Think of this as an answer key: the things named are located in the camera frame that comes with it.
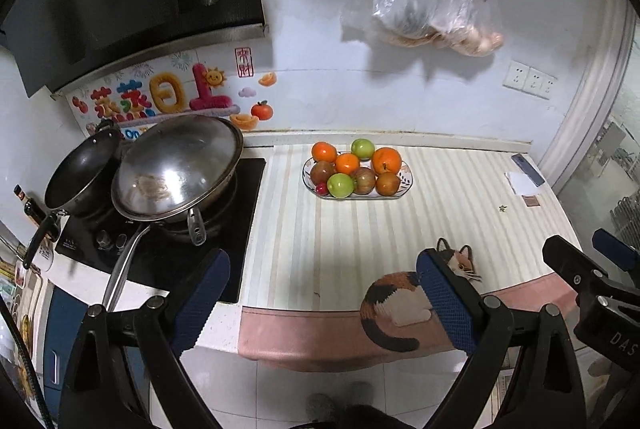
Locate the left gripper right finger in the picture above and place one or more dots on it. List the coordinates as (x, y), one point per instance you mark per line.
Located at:
(545, 389)

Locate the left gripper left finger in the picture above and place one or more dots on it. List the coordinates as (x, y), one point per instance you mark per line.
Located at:
(99, 389)

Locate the black gas stove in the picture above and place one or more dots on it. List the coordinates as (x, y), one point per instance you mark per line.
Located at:
(167, 253)

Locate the blue cabinet door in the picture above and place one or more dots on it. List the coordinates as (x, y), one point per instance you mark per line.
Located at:
(64, 318)

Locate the small brown card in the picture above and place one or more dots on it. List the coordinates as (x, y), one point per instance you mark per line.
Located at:
(531, 201)

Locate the white paper sheet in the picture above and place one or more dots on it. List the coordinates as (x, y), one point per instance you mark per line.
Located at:
(520, 184)

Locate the steel wok with lid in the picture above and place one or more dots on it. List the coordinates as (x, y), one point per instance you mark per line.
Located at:
(178, 166)

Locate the dark smartphone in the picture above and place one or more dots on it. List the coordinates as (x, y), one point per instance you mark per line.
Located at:
(528, 169)

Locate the black frying pan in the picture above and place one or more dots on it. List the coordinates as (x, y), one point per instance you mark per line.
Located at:
(81, 184)

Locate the dark sauce bottle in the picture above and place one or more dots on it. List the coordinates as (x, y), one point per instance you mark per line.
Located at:
(30, 207)

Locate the striped cat table mat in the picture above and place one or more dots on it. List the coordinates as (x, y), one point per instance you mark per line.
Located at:
(310, 261)

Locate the small red cherry tomato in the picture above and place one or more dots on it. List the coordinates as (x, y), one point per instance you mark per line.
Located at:
(322, 189)

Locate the brown red fruit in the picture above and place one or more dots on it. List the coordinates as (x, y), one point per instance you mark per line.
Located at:
(321, 172)

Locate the green apple at front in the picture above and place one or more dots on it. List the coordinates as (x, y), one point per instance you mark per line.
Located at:
(340, 186)

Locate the patterned white fruit plate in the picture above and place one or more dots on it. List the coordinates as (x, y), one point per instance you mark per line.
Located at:
(405, 175)

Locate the orange tomato at end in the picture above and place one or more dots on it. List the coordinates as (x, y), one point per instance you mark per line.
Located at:
(323, 152)

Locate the small orange tangerine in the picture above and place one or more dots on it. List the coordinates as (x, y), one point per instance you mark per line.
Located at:
(346, 163)

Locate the reddish green apple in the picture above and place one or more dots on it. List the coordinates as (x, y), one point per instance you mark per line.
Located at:
(364, 180)

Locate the dark orange front fruit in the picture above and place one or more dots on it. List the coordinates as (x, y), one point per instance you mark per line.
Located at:
(387, 184)

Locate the large orange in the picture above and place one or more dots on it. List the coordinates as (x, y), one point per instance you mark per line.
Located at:
(386, 161)

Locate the green apple at back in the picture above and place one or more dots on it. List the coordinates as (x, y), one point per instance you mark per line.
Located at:
(362, 148)

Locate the plastic bag with eggs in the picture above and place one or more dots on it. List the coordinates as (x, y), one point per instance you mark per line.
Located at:
(465, 26)

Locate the white wall socket panel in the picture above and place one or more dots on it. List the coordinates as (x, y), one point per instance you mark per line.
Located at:
(529, 80)

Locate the colourful wall sticker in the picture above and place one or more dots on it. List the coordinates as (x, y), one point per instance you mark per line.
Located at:
(230, 82)

